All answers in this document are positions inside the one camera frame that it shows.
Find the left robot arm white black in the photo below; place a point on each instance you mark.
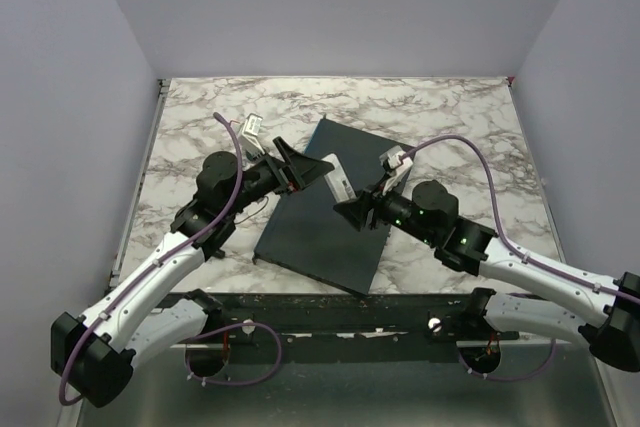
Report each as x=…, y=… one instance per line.
x=97, y=352

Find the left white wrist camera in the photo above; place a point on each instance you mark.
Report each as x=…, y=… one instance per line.
x=248, y=136

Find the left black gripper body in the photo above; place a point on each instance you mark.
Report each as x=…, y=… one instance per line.
x=283, y=181

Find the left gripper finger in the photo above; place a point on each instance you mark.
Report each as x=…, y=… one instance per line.
x=309, y=170
x=289, y=156

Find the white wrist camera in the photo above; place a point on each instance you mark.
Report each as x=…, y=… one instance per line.
x=248, y=136
x=396, y=164

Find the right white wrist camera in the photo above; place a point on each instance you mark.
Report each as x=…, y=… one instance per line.
x=396, y=164

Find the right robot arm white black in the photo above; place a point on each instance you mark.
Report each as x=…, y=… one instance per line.
x=565, y=302

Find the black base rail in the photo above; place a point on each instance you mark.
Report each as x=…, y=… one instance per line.
x=314, y=328

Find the white remote control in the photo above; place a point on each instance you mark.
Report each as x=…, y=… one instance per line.
x=338, y=181

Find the dark flat metal box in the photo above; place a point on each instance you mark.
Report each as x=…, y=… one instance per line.
x=305, y=235

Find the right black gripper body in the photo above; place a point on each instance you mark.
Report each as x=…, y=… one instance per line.
x=386, y=207

